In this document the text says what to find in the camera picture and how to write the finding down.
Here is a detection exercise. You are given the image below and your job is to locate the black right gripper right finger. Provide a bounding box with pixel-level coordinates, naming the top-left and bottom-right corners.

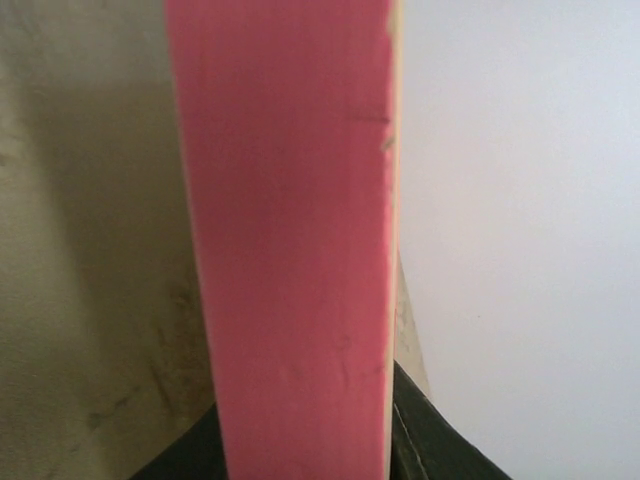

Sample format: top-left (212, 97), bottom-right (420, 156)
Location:
top-left (392, 363), bottom-right (510, 480)

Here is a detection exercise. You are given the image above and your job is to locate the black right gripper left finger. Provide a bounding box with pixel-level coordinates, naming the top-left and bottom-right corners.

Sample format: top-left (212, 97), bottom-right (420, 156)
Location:
top-left (132, 405), bottom-right (228, 480)

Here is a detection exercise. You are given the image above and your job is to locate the pink picture frame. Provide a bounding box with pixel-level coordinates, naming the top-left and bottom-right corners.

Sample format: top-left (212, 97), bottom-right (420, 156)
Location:
top-left (165, 1), bottom-right (400, 479)

